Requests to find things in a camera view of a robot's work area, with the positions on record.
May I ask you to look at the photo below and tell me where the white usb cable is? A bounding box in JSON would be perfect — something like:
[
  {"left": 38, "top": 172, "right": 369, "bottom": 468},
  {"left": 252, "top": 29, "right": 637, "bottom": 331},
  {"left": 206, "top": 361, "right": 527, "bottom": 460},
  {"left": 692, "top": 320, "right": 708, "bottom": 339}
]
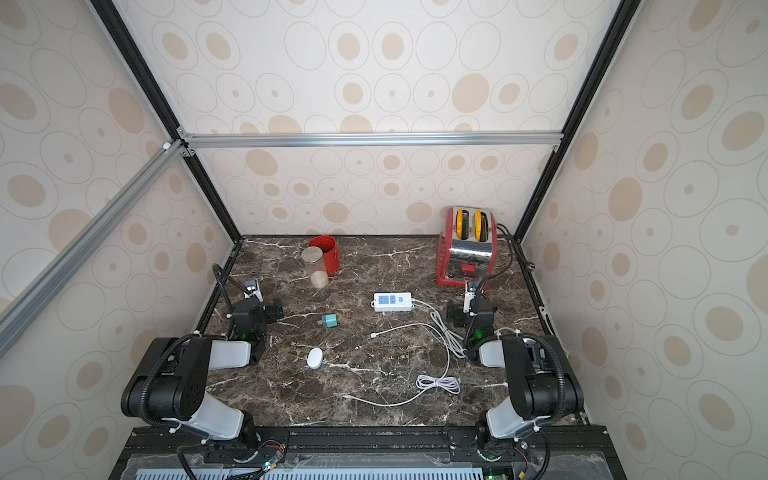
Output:
[{"left": 341, "top": 322, "right": 462, "bottom": 409}]

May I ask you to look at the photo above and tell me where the white earbud case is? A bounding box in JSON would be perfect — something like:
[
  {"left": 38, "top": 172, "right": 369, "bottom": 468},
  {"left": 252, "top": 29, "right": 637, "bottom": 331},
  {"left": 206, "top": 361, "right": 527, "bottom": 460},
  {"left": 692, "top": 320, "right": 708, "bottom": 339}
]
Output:
[{"left": 306, "top": 347, "right": 324, "bottom": 370}]

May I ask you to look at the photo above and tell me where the teal charger adapter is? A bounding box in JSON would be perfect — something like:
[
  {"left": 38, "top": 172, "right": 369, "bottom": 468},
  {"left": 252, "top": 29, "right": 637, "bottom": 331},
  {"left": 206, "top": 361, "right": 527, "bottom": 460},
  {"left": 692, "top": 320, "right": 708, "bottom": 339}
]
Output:
[{"left": 318, "top": 314, "right": 338, "bottom": 328}]

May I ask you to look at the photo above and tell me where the white power strip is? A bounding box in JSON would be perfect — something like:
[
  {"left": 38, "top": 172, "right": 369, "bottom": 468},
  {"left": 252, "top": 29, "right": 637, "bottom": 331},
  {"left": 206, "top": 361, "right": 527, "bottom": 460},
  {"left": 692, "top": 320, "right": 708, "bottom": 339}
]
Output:
[{"left": 371, "top": 292, "right": 414, "bottom": 313}]

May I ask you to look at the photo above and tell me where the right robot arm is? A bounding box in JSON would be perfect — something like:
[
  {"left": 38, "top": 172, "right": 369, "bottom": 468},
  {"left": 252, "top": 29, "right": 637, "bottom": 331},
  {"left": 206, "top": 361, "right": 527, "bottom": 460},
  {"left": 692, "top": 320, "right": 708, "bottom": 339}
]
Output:
[{"left": 446, "top": 278, "right": 584, "bottom": 446}]

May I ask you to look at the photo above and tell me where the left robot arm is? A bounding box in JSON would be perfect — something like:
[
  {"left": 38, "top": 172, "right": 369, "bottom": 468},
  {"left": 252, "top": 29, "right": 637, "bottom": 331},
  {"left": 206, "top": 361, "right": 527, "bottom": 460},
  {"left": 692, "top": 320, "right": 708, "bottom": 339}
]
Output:
[{"left": 120, "top": 264, "right": 284, "bottom": 448}]

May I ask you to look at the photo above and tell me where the red silver toaster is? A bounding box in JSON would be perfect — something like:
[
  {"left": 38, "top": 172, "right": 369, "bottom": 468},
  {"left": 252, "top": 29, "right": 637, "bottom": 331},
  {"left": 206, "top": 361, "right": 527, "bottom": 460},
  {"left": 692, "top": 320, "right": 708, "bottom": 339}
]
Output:
[{"left": 436, "top": 206, "right": 499, "bottom": 287}]

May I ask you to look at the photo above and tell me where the clear jar with rice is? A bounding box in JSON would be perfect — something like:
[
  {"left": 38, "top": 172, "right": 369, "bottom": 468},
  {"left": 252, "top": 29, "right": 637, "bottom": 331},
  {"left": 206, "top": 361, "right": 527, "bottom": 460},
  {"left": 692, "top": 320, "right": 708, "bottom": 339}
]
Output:
[{"left": 300, "top": 246, "right": 329, "bottom": 289}]

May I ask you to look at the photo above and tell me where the red metal bucket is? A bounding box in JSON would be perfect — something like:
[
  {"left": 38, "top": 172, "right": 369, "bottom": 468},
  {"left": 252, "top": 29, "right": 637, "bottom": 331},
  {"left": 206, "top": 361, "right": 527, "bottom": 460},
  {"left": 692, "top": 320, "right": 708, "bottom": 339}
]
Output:
[{"left": 309, "top": 235, "right": 340, "bottom": 276}]

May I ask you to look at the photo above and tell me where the white power strip cord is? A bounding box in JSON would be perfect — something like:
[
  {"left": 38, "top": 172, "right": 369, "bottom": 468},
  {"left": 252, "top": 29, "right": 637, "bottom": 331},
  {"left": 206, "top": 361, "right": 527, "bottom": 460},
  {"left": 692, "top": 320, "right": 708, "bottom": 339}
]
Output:
[{"left": 411, "top": 298, "right": 469, "bottom": 360}]

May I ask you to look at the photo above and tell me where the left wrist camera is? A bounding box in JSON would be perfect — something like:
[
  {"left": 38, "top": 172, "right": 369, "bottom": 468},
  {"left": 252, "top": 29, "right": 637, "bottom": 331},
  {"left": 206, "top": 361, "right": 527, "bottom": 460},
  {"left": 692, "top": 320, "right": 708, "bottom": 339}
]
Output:
[{"left": 243, "top": 279, "right": 263, "bottom": 302}]

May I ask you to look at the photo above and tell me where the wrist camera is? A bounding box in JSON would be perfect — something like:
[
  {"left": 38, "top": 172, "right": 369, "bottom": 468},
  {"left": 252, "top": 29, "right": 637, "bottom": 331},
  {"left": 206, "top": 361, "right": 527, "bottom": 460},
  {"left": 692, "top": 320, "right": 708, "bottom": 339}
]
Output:
[
  {"left": 243, "top": 279, "right": 263, "bottom": 302},
  {"left": 462, "top": 279, "right": 480, "bottom": 314}
]

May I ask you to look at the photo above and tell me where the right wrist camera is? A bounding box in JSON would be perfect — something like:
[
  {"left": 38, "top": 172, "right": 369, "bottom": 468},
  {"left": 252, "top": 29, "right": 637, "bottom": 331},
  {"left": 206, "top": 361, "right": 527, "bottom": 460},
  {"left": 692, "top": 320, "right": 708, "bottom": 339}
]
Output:
[{"left": 462, "top": 279, "right": 480, "bottom": 314}]

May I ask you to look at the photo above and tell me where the black toaster cord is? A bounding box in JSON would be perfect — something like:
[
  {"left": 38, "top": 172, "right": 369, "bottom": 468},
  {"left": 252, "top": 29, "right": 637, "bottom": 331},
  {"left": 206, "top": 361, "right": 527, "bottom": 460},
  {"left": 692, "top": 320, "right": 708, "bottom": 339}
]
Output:
[{"left": 487, "top": 223, "right": 518, "bottom": 281}]

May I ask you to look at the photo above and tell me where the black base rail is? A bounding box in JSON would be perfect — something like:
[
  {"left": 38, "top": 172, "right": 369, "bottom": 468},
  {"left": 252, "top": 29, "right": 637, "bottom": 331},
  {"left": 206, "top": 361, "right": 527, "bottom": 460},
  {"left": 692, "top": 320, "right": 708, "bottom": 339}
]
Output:
[{"left": 109, "top": 426, "right": 626, "bottom": 479}]

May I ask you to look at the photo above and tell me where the horizontal aluminium rail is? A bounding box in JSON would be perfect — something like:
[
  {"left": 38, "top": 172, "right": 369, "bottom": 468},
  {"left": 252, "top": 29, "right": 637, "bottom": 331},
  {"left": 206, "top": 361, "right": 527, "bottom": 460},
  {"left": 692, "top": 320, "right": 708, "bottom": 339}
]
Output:
[{"left": 184, "top": 131, "right": 563, "bottom": 149}]

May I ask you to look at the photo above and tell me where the left diagonal aluminium rail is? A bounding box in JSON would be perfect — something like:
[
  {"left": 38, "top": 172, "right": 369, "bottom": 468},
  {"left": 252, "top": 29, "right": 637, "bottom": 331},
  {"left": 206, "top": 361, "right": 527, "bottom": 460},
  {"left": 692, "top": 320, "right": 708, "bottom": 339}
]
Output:
[{"left": 1, "top": 139, "right": 184, "bottom": 354}]

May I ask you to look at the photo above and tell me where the black left frame post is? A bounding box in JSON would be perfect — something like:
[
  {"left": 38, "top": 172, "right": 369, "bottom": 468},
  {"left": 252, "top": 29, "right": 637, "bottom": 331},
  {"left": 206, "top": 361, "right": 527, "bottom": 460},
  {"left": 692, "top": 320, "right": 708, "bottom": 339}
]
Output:
[{"left": 88, "top": 0, "right": 243, "bottom": 244}]

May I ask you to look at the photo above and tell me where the black frame post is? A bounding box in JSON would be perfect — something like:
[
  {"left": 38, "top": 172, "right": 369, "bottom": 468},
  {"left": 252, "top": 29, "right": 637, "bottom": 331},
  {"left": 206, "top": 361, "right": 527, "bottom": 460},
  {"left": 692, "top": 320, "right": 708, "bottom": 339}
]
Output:
[
  {"left": 88, "top": 0, "right": 243, "bottom": 244},
  {"left": 514, "top": 0, "right": 641, "bottom": 244}
]

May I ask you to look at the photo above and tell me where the black right frame post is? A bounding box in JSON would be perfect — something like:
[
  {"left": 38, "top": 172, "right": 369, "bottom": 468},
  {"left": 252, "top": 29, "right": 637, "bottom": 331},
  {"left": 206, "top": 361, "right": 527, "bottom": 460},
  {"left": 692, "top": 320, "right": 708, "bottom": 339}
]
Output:
[{"left": 514, "top": 0, "right": 641, "bottom": 244}]

